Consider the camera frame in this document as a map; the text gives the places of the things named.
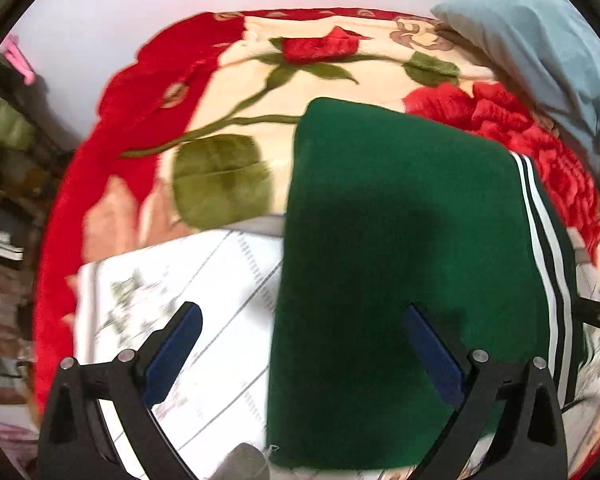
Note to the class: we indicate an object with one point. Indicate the red floral blanket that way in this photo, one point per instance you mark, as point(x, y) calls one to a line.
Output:
point(220, 90)

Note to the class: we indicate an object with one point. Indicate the white checked floral bed sheet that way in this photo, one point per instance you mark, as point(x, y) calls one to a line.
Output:
point(220, 360)

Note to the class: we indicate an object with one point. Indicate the olive puffer jacket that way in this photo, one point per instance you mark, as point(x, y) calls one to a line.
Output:
point(5, 120)

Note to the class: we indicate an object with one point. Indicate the green jacket with cream sleeves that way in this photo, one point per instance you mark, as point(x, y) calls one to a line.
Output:
point(380, 260)

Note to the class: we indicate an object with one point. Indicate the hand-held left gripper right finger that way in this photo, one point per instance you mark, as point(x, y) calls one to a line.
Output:
point(432, 355)

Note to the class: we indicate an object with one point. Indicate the bright pink cloth item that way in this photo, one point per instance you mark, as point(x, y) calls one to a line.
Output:
point(20, 62)

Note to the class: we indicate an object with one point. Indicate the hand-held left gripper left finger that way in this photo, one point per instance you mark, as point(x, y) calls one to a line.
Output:
point(172, 355)

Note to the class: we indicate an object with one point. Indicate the black clothing pile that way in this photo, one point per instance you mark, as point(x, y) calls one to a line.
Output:
point(40, 125)

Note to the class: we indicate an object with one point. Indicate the light blue pillow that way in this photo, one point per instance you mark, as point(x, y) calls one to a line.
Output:
point(540, 50)

